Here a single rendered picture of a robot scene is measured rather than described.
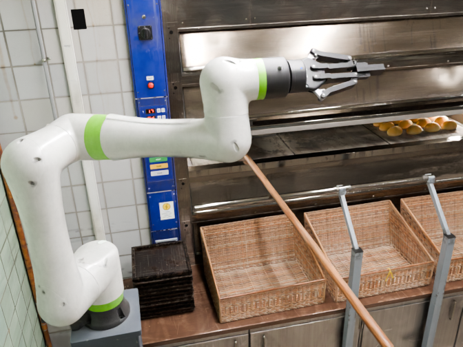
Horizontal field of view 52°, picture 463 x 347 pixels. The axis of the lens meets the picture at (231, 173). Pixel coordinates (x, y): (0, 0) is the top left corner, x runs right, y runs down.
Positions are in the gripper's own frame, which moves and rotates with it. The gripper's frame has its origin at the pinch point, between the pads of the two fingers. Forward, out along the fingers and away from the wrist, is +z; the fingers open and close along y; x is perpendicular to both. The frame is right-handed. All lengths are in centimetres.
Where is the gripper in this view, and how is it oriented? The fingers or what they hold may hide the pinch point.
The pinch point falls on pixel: (368, 70)
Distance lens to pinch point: 117.9
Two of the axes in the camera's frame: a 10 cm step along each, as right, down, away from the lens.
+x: 1.4, -2.8, -9.5
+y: 1.6, 9.5, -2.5
